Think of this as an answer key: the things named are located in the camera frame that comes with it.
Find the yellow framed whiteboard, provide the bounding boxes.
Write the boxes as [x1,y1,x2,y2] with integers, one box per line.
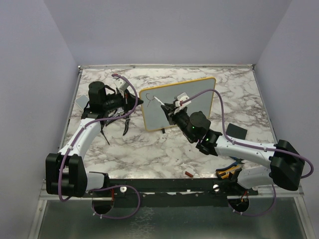
[139,77,216,131]

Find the black flat box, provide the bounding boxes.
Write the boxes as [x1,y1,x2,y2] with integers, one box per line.
[226,123,248,140]

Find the white marker pen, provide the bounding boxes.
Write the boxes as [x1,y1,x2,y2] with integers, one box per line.
[154,96,164,106]

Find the yellow black utility knife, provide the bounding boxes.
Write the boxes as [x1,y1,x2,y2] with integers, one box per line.
[215,164,242,179]

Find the black pruning shears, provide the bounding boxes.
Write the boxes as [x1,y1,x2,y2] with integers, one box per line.
[123,113,131,136]

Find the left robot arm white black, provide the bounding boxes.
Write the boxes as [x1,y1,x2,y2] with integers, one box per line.
[45,74,143,201]

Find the purple cable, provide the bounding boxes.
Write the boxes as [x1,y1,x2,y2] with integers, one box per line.
[184,89,315,217]
[58,73,143,221]

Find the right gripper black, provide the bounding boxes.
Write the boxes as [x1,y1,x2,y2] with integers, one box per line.
[162,103,195,142]

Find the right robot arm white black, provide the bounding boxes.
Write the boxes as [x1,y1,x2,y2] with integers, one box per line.
[161,104,305,195]

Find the red marker cap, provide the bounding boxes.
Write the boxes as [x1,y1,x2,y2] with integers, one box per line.
[185,171,194,178]

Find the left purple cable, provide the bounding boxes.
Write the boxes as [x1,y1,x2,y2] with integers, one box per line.
[58,73,143,221]

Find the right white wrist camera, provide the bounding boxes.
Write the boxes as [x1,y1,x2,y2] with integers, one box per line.
[173,92,191,114]

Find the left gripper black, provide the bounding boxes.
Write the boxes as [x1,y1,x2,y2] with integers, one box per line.
[103,88,143,113]

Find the blue handled pliers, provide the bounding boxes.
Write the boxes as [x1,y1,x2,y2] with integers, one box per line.
[231,157,245,165]

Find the grey white small device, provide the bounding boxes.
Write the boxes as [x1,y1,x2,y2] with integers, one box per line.
[75,95,89,110]

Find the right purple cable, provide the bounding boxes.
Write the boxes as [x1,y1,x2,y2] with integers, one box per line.
[184,89,315,217]

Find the aluminium table frame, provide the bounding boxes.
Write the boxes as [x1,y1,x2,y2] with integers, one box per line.
[29,64,316,239]

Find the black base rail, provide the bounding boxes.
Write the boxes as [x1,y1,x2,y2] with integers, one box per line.
[82,178,260,209]

